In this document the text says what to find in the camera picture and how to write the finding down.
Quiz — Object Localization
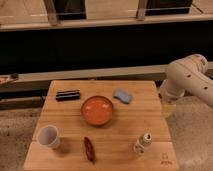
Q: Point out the orange ceramic bowl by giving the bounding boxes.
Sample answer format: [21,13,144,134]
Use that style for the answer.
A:
[81,96,113,126]

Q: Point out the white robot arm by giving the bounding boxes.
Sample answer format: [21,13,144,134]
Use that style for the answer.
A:
[159,54,213,118]

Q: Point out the small white bottle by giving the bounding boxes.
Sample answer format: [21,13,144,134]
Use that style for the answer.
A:
[133,132,152,155]

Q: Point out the blue sponge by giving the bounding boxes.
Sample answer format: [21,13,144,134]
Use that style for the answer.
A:
[113,90,132,104]

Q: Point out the dark red chili pepper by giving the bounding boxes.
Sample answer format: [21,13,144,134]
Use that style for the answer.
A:
[84,137,96,163]

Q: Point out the black rectangular block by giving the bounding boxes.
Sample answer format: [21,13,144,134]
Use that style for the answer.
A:
[56,90,80,101]

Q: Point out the white paper cup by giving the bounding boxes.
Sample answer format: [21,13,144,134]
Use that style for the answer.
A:
[36,125,60,149]

